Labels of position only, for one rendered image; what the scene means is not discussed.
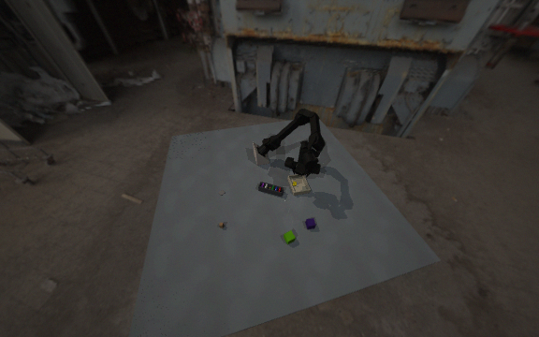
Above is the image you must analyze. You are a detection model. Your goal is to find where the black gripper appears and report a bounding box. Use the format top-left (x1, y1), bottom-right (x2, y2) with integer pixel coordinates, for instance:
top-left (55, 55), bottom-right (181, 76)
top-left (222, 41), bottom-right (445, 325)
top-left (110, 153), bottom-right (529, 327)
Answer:
top-left (284, 157), bottom-right (321, 178)

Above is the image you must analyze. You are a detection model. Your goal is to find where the olive-brown shallow tray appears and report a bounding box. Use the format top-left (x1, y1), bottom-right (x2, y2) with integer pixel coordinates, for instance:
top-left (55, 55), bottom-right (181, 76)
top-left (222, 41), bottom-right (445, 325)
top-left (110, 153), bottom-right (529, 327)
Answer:
top-left (287, 174), bottom-right (311, 196)

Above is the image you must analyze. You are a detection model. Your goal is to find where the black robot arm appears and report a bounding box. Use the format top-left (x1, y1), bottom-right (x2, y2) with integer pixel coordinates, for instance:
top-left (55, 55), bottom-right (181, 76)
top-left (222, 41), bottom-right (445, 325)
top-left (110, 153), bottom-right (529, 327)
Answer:
top-left (256, 109), bottom-right (326, 176)

